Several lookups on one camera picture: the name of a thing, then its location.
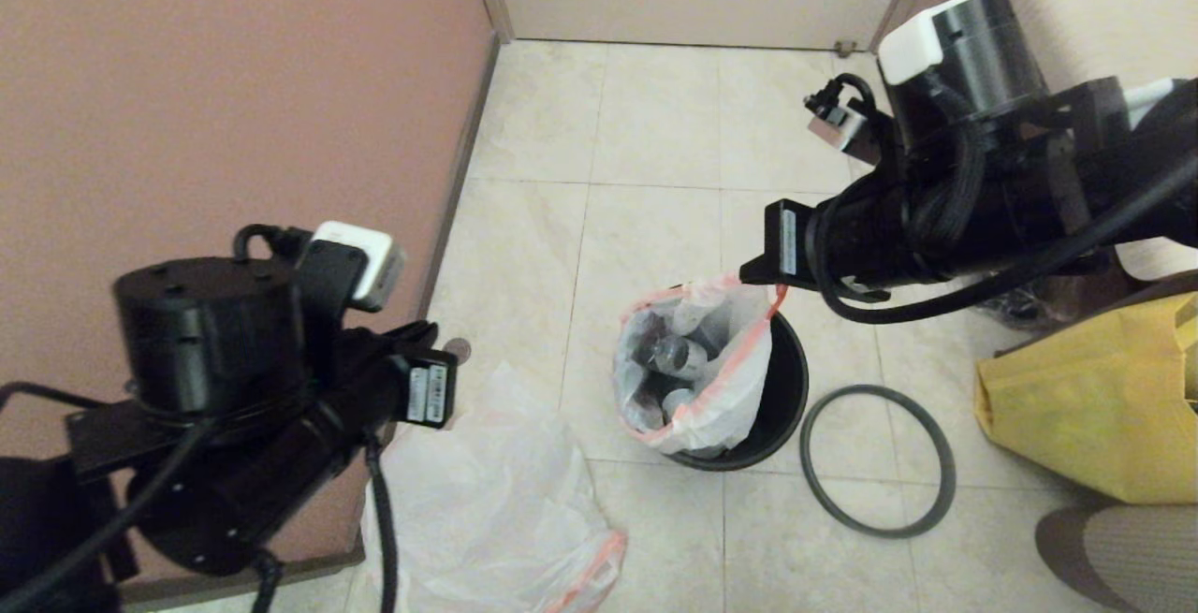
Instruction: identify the grey bin rim ring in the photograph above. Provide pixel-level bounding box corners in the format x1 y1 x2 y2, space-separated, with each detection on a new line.
799 385 957 540

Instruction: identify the white red bag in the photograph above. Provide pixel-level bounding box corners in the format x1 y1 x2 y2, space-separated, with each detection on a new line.
613 276 789 453

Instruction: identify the clear bag with black contents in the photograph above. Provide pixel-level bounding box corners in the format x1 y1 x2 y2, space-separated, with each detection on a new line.
969 267 1091 331

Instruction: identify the yellow shopping bag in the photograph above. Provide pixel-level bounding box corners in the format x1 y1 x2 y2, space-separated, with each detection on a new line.
973 293 1198 505

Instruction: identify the black round trash bin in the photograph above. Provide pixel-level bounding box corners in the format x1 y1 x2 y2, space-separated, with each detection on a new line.
666 307 810 473

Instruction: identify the clear plastic bottle white label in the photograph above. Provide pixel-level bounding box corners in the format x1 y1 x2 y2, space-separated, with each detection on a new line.
646 332 722 380
655 387 703 422

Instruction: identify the grey ribbed round object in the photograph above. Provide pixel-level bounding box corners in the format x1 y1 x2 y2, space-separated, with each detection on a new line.
1034 504 1198 613

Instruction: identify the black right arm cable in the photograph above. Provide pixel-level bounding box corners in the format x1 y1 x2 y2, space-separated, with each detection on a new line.
807 150 1198 326

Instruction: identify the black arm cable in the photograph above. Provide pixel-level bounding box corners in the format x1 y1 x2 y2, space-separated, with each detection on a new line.
807 150 1198 326
245 547 285 613
363 435 401 613
0 381 132 408

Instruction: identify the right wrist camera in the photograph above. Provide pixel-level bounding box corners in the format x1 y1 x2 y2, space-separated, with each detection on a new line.
805 73 885 167

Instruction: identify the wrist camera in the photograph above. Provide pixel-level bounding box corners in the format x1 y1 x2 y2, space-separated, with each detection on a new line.
298 220 406 313
805 73 885 167

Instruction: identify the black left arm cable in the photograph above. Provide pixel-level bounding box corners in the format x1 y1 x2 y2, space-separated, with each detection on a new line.
363 435 401 613
245 547 285 613
0 381 132 408

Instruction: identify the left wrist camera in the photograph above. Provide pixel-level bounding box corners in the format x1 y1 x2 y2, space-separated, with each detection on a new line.
298 220 406 313

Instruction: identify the white red-printed bin liner bag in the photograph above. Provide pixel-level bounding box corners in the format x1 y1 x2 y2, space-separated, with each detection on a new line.
360 362 628 613

